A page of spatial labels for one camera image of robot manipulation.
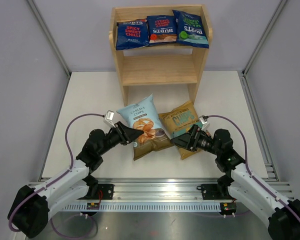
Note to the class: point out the yellow kettle chips bag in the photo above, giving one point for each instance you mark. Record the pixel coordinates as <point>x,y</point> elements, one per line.
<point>179,120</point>

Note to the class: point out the aluminium frame post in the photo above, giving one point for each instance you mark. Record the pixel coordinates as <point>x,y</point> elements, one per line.
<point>50,39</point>
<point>269,27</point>

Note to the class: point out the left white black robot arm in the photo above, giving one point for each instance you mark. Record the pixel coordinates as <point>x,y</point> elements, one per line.
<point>34,207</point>

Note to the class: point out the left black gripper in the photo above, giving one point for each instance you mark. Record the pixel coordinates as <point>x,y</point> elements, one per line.
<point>126,134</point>

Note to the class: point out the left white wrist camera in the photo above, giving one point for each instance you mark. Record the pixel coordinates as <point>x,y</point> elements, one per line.
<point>108,118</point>

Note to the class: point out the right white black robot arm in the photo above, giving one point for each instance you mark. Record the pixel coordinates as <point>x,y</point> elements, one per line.
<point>279,214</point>

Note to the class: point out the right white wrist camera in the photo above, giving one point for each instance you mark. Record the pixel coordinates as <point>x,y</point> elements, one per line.
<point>205,122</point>

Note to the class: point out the blue Burts chilli bag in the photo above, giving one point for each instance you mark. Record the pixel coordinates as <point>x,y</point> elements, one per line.
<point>132,34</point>
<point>162,29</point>

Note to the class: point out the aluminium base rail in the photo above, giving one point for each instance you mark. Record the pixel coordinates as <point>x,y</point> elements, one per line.
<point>159,196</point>

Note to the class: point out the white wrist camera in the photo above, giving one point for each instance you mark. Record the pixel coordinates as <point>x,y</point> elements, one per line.
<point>205,122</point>
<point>108,118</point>

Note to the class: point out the light blue cassava chips bag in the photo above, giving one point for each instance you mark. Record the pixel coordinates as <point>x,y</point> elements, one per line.
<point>143,116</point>

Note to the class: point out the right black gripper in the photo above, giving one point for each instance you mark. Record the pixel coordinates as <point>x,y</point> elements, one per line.
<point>189,140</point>

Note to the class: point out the right aluminium frame post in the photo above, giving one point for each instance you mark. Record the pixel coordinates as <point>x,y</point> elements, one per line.
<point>269,27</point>

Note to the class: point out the wooden two-tier shelf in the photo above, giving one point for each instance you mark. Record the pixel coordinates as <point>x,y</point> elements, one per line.
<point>160,68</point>

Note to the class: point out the blue green Burts vinegar bag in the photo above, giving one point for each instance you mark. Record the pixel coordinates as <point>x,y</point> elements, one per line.
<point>190,30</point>

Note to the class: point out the left aluminium frame post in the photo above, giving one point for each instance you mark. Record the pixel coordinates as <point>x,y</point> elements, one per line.
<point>50,39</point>

